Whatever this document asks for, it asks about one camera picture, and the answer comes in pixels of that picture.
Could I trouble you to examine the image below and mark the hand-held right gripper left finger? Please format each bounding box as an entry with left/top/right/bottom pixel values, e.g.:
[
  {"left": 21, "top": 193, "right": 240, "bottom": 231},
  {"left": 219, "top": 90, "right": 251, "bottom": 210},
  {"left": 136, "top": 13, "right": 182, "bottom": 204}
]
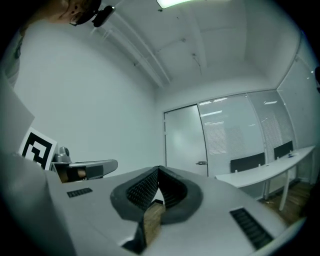
[{"left": 44, "top": 165, "right": 161, "bottom": 256}]

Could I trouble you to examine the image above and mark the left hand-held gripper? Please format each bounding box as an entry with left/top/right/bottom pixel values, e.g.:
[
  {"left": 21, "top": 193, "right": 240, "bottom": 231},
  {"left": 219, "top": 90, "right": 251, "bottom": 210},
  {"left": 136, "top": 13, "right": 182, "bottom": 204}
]
[{"left": 18, "top": 126, "right": 118, "bottom": 184}]

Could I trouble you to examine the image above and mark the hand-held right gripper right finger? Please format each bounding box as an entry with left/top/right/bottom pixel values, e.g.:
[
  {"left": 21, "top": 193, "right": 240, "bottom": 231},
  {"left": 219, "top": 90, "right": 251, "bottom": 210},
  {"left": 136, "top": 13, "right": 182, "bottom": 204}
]
[{"left": 147, "top": 165, "right": 290, "bottom": 256}]

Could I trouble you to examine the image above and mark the black head-mounted camera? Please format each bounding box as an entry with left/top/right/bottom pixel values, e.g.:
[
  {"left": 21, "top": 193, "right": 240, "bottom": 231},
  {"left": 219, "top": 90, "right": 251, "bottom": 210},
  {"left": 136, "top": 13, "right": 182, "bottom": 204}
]
[{"left": 92, "top": 5, "right": 117, "bottom": 28}]

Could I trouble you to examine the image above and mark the white door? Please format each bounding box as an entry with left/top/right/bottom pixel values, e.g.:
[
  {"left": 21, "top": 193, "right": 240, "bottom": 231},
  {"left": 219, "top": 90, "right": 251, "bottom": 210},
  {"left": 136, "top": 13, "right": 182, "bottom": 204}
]
[{"left": 163, "top": 104, "right": 209, "bottom": 177}]

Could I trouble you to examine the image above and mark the rectangular ceiling light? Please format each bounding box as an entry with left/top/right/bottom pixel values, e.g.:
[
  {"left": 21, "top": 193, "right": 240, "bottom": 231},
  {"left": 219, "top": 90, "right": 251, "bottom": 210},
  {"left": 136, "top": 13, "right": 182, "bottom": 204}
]
[{"left": 156, "top": 0, "right": 201, "bottom": 9}]

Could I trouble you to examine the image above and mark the person's left hand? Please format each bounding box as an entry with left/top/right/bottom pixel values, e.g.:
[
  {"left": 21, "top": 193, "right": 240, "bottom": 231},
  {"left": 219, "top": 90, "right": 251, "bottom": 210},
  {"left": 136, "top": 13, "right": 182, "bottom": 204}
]
[{"left": 57, "top": 167, "right": 88, "bottom": 183}]

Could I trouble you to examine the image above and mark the long white table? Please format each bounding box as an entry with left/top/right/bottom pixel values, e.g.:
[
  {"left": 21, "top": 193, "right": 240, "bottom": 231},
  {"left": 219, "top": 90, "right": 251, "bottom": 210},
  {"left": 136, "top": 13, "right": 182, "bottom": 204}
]
[{"left": 214, "top": 145, "right": 316, "bottom": 211}]

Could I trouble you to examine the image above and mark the person's white t-shirt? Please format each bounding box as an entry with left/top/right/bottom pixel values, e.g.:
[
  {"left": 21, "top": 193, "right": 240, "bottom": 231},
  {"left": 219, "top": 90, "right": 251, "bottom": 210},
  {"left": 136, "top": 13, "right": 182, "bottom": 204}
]
[{"left": 0, "top": 24, "right": 36, "bottom": 156}]

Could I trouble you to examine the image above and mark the person's head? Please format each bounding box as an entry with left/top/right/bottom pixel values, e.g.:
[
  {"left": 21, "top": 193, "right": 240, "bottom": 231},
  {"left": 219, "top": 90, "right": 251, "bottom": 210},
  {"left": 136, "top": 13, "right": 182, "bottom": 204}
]
[{"left": 48, "top": 0, "right": 102, "bottom": 26}]

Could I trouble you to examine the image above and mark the frosted glass partition panel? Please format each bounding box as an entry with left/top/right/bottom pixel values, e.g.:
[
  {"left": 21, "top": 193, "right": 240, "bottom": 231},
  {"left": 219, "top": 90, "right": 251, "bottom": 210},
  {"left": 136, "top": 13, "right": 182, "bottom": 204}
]
[
  {"left": 276, "top": 56, "right": 317, "bottom": 151},
  {"left": 247, "top": 90, "right": 298, "bottom": 161},
  {"left": 198, "top": 93, "right": 266, "bottom": 176}
]

